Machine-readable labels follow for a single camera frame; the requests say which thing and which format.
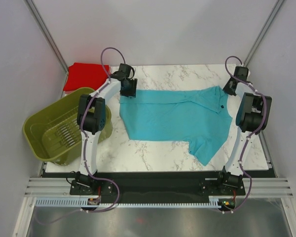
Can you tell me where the teal t shirt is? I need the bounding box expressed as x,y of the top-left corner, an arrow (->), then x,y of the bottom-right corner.
119,86 -> 232,165

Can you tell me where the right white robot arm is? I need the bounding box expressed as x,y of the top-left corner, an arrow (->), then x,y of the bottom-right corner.
216,66 -> 272,195

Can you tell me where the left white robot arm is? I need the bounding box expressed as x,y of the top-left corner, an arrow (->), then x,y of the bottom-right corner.
70,63 -> 138,195

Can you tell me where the folded red t shirt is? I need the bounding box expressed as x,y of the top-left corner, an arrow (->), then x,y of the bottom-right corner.
63,63 -> 108,92

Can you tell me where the olive green plastic basket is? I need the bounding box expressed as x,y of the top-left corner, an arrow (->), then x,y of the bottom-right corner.
22,87 -> 113,165

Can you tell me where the right aluminium frame post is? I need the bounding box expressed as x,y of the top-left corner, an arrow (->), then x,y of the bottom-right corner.
242,0 -> 286,67

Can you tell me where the aluminium frame post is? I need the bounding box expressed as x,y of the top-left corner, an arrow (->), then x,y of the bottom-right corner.
24,0 -> 68,74
242,0 -> 286,67

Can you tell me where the left aluminium frame post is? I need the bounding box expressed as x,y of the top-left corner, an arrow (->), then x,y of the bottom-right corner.
24,0 -> 68,74

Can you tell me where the aluminium rail profile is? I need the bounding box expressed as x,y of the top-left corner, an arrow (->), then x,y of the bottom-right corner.
24,176 -> 72,197

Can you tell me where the white slotted cable duct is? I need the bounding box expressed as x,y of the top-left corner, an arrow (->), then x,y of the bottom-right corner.
35,196 -> 237,208

